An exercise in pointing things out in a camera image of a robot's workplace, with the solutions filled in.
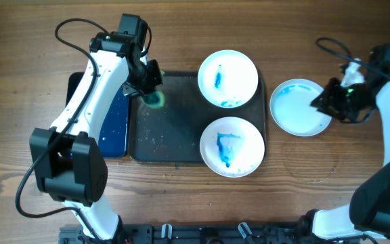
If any large dark serving tray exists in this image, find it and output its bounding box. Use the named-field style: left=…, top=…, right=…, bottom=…
left=127, top=70, right=266, bottom=164

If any left black cable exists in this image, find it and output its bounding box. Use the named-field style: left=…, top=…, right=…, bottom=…
left=14, top=18, right=154, bottom=238

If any green yellow sponge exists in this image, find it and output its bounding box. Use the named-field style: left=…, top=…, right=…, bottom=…
left=141, top=70, right=165, bottom=108

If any white plate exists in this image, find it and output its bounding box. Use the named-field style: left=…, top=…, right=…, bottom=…
left=199, top=117, right=265, bottom=178
left=269, top=79, right=332, bottom=137
left=198, top=49, right=259, bottom=108

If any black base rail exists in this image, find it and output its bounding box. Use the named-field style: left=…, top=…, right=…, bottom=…
left=58, top=222, right=317, bottom=244

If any small blue tray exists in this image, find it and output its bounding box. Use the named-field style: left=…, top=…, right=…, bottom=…
left=68, top=74, right=130, bottom=158

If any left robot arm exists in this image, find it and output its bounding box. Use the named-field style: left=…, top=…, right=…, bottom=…
left=15, top=14, right=162, bottom=243

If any white plate top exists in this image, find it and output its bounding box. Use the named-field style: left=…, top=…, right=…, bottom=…
left=198, top=49, right=259, bottom=108

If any right black cable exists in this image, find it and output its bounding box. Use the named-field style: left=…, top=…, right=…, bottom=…
left=315, top=37, right=390, bottom=113

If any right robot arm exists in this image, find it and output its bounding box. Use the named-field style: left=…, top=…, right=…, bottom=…
left=295, top=43, right=390, bottom=243

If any black cable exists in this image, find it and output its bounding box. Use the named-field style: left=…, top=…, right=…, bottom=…
left=315, top=37, right=390, bottom=113
left=14, top=18, right=154, bottom=238

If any white plate bottom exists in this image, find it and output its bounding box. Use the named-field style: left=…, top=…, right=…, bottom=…
left=199, top=117, right=265, bottom=178

